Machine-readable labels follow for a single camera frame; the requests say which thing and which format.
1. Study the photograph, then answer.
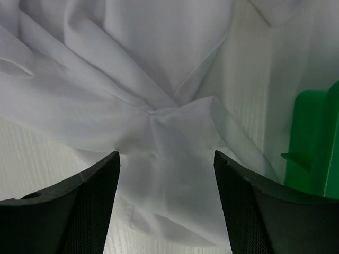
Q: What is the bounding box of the white t shirt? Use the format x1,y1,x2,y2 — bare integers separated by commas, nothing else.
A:
1,1,276,246

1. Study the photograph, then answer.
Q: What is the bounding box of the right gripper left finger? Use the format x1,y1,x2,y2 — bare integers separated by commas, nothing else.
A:
1,151,120,253

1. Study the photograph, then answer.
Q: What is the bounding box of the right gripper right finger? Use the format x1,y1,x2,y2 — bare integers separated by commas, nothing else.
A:
214,151,338,254

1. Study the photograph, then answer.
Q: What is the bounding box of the green plastic bin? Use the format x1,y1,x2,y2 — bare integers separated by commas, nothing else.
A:
282,83,338,199

